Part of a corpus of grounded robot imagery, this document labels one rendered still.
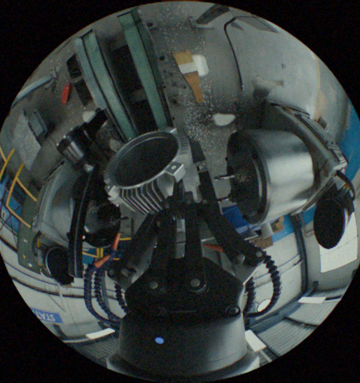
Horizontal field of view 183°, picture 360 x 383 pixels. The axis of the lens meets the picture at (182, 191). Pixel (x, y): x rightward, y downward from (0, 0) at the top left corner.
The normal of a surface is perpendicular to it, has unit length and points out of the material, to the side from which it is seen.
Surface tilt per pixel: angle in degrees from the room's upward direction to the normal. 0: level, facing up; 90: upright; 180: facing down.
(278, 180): 47
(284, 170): 54
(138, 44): 0
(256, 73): 0
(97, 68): 0
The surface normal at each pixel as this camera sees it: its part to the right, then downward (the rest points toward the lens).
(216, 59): 0.13, 0.83
